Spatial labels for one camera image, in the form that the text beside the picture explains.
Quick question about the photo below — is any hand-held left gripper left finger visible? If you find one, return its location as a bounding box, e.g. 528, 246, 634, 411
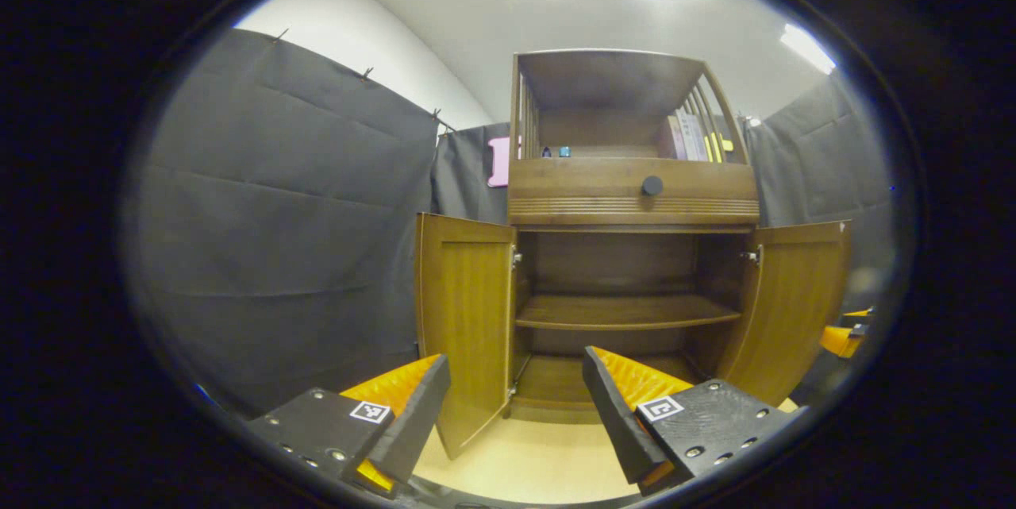
246, 353, 452, 498

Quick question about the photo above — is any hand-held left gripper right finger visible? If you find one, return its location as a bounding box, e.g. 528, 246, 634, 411
582, 345, 809, 496

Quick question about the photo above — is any wooden shoe cabinet door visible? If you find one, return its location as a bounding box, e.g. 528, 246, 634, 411
714, 220, 852, 407
414, 212, 518, 461

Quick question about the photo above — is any wooden double-door shoe cabinet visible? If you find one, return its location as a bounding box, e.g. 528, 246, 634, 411
506, 48, 761, 424

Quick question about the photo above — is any wooden inner cabinet shelf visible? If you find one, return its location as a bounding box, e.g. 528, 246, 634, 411
514, 294, 743, 332

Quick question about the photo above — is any wooden cabinet drawer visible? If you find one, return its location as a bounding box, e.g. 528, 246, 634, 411
508, 157, 760, 226

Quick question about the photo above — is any white book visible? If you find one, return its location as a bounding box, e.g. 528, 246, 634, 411
676, 112, 699, 162

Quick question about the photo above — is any pale purple book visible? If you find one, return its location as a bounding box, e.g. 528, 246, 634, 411
657, 116, 682, 160

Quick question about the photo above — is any ceiling light panel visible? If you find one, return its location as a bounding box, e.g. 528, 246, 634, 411
779, 23, 837, 75

